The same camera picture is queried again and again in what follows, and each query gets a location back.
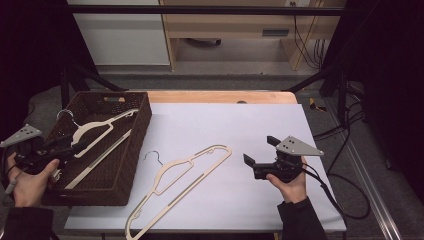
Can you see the dark object under desk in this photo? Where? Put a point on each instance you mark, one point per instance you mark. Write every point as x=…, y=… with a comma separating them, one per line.
x=203, y=42

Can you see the white power socket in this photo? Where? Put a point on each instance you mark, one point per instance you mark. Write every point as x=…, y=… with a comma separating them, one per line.
x=298, y=2

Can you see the white cabinet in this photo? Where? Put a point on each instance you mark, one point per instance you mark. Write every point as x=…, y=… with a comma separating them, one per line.
x=123, y=36

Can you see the cream clothes hanger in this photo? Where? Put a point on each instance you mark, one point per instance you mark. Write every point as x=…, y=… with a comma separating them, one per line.
x=90, y=126
x=173, y=165

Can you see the beige desk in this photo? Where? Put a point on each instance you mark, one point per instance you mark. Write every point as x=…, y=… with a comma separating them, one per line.
x=226, y=26

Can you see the black curtain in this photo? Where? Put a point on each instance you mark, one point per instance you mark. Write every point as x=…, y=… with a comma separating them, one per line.
x=383, y=66
x=30, y=50

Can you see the black frame bar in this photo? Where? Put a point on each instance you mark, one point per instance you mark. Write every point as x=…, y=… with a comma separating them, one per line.
x=200, y=10

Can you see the white table sheet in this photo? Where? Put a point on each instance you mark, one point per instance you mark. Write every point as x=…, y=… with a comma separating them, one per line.
x=233, y=126

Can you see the metal floor rail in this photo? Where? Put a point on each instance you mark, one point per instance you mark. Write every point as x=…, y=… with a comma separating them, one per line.
x=373, y=186

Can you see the person's right hand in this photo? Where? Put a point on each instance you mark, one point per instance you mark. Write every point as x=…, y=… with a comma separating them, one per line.
x=293, y=191

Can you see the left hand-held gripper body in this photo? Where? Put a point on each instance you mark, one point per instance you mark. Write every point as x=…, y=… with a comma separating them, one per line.
x=31, y=155

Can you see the yellow black tool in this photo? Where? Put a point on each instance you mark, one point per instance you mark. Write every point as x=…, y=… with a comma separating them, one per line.
x=315, y=105

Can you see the brown woven basket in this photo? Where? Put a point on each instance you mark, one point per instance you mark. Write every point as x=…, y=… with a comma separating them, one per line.
x=113, y=173

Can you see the black metal stand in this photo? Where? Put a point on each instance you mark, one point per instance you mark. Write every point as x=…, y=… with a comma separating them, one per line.
x=83, y=78
x=341, y=90

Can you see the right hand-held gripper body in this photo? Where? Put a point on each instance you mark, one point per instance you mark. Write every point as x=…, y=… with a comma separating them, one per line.
x=286, y=165

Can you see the person's left hand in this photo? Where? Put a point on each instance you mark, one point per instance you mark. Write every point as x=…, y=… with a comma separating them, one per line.
x=28, y=188

